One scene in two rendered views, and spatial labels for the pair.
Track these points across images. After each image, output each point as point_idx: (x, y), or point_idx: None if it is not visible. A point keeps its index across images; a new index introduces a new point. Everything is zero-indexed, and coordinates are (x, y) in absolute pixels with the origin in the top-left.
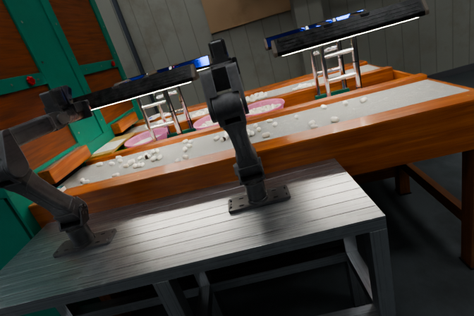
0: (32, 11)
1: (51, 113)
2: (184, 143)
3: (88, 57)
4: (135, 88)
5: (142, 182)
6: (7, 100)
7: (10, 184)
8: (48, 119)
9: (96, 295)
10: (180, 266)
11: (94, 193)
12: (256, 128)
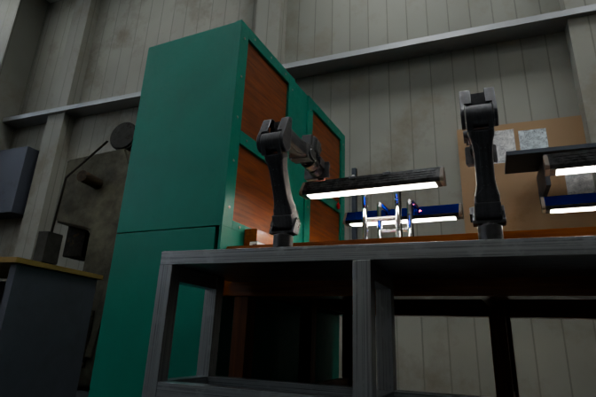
0: (299, 122)
1: (309, 144)
2: None
3: None
4: (372, 180)
5: (353, 243)
6: (256, 162)
7: (271, 154)
8: (306, 144)
9: (294, 259)
10: (389, 245)
11: (297, 245)
12: None
